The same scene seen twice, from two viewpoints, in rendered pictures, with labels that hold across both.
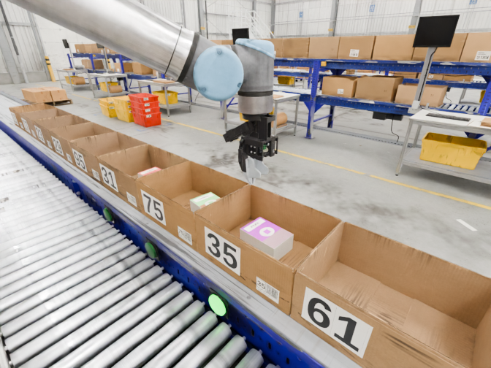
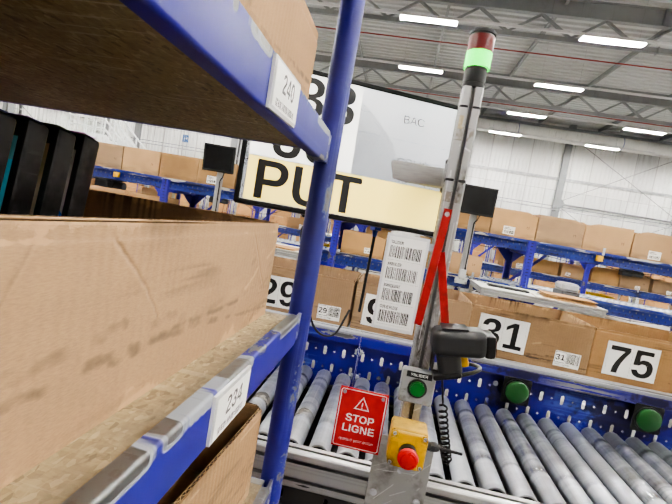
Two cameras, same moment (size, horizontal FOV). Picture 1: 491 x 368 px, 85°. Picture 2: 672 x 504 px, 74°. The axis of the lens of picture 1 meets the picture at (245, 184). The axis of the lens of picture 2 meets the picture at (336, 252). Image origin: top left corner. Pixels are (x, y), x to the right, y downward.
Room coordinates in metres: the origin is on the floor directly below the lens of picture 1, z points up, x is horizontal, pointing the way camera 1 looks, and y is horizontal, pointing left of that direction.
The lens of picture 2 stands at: (0.35, 1.98, 1.26)
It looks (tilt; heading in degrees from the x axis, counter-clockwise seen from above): 5 degrees down; 325
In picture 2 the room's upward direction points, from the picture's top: 10 degrees clockwise
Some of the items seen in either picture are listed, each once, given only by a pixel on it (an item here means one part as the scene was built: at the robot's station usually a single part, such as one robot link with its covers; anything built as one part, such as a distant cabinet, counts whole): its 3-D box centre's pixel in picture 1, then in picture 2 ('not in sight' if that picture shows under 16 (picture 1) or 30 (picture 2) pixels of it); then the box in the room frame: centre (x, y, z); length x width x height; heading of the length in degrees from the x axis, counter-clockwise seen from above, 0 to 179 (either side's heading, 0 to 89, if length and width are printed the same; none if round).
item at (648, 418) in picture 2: (150, 250); (649, 420); (0.85, 0.39, 0.81); 0.07 x 0.01 x 0.07; 48
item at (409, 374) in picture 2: not in sight; (416, 386); (0.95, 1.31, 0.95); 0.07 x 0.03 x 0.07; 48
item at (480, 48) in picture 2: not in sight; (479, 53); (0.98, 1.29, 1.62); 0.05 x 0.05 x 0.06
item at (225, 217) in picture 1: (266, 237); not in sight; (0.74, -0.07, 0.96); 0.39 x 0.29 x 0.17; 48
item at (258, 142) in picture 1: (257, 135); not in sight; (0.71, -0.03, 1.33); 0.09 x 0.08 x 0.12; 50
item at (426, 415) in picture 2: (39, 228); (426, 431); (1.12, 1.05, 0.72); 0.52 x 0.05 x 0.05; 138
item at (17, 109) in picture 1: (36, 116); not in sight; (2.56, 1.98, 0.96); 0.39 x 0.29 x 0.17; 49
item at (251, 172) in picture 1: (253, 172); not in sight; (0.70, -0.02, 1.22); 0.06 x 0.03 x 0.09; 50
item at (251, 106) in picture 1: (256, 104); not in sight; (0.72, -0.03, 1.41); 0.10 x 0.09 x 0.05; 140
